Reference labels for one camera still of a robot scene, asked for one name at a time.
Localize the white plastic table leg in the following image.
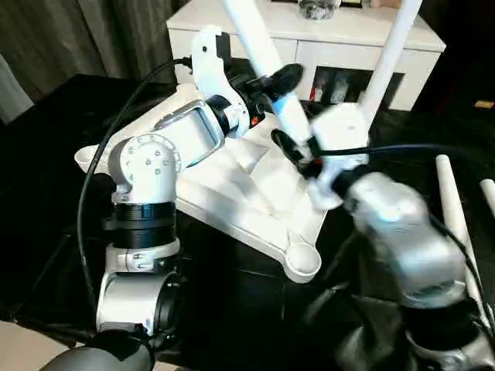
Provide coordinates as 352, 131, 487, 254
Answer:
223, 0, 316, 147
435, 153, 489, 322
361, 0, 423, 128
479, 179, 495, 214

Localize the white plastic table top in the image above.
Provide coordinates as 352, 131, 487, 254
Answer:
73, 83, 368, 285

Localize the white cabinet with glass doors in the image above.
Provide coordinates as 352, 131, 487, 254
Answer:
166, 0, 446, 113

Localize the black white spotted toy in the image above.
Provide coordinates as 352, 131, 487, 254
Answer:
297, 0, 336, 20

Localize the black table mat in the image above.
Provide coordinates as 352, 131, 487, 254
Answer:
0, 73, 495, 371

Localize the grey curtain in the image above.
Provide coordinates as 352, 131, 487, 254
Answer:
0, 0, 176, 125

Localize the black cabinet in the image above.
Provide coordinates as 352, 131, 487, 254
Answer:
415, 0, 495, 113

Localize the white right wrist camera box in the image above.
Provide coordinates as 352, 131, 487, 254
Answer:
308, 101, 373, 210

